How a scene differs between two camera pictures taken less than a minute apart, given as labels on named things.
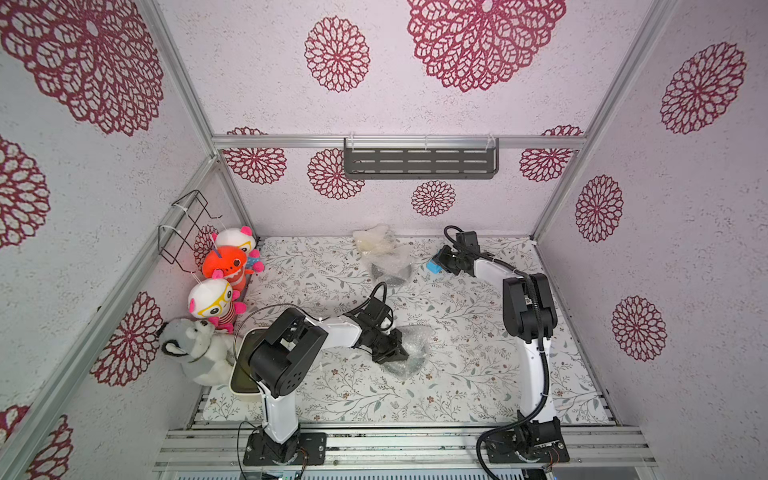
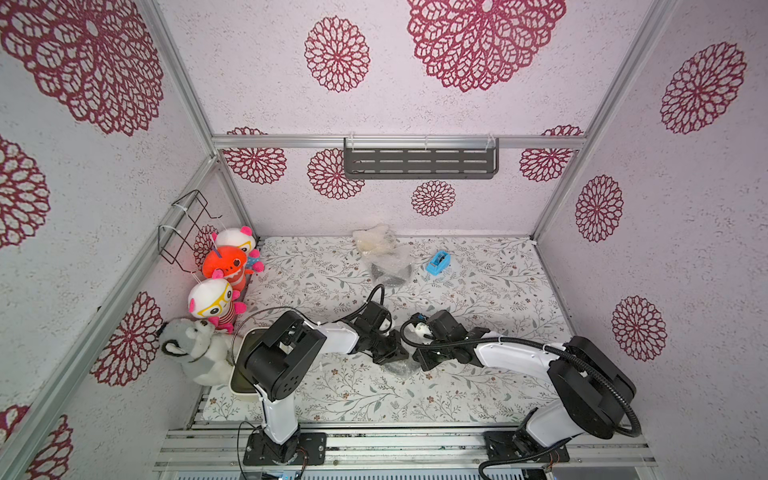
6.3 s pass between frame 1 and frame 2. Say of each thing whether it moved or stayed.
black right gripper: moved
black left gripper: stayed
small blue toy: stayed
